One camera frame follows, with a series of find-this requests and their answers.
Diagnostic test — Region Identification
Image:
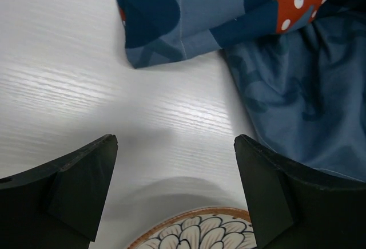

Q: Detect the floral ceramic plate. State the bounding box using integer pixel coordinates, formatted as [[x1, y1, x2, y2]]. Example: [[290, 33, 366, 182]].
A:
[[126, 207, 257, 249]]

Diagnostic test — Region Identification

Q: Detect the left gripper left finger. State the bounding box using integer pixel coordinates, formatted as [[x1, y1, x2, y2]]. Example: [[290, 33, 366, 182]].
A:
[[1, 135, 118, 249]]

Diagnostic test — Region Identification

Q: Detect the blue bear placemat cloth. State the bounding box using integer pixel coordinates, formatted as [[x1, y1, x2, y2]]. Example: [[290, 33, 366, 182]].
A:
[[117, 0, 365, 181]]

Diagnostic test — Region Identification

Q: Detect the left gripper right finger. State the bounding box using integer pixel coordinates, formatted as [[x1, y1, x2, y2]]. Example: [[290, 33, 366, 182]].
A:
[[234, 135, 365, 248]]

